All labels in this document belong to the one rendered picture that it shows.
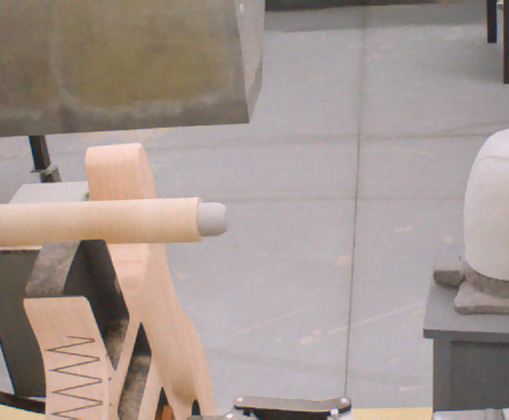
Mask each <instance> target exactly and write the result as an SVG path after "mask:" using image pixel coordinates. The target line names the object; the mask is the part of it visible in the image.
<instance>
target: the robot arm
mask: <svg viewBox="0 0 509 420"><path fill-rule="evenodd" d="M463 227H464V242H465V251H463V252H461V253H460V255H459V261H458V262H450V263H443V264H437V265H435V267H434V269H435V273H434V281H437V282H442V283H446V284H451V285H455V286H460V290H459V294H458V296H457V297H456V299H455V301H454V310H455V311H456V313H459V314H471V313H474V312H490V313H507V314H509V129H505V130H502V131H499V132H497V133H495V134H493V135H491V136H490V137H489V138H488V139H487V140H486V142H485V143H484V144H483V145H482V147H481V149H480V150H479V152H478V154H477V156H476V158H475V160H474V163H473V165H472V168H471V171H470V174H469V177H468V181H467V185H466V189H465V197H464V214H463ZM233 403H234V406H233V407H232V409H231V410H230V412H229V413H226V414H225V415H224V416H205V417H204V416H197V415H191V416H188V417H187V419H186V420H354V417H353V411H352V401H351V399H350V398H348V397H340V398H334V399H329V400H325V401H317V400H302V399H288V398H273V397H259V396H244V395H240V396H237V397H236V398H235V399H234V401H233ZM250 410H252V411H250ZM431 420H509V408H504V409H501V410H494V409H486V410H465V411H437V412H434V413H433V414H432V416H431Z"/></svg>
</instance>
